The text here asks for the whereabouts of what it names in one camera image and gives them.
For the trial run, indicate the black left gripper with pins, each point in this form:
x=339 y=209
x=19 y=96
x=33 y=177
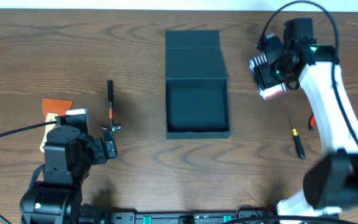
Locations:
x=110 y=147

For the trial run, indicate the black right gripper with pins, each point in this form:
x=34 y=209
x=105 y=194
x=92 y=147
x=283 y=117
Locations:
x=284 y=81

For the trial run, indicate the blue precision screwdriver set case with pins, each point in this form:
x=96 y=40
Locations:
x=265 y=77

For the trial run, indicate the black yellow screwdriver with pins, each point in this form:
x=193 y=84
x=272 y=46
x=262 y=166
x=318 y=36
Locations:
x=297 y=141

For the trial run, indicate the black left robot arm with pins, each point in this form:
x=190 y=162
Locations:
x=55 y=191

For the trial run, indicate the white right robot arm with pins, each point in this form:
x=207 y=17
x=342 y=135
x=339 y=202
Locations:
x=332 y=184

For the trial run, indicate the small claw hammer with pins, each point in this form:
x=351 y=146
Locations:
x=112 y=127

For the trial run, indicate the black open gift box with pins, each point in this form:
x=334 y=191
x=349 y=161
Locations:
x=196 y=86

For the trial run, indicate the red handled pliers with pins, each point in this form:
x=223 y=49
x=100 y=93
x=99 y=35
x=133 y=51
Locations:
x=311 y=122

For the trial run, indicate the orange scraper wooden handle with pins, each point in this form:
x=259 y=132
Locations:
x=51 y=109

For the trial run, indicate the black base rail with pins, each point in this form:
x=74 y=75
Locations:
x=211 y=217

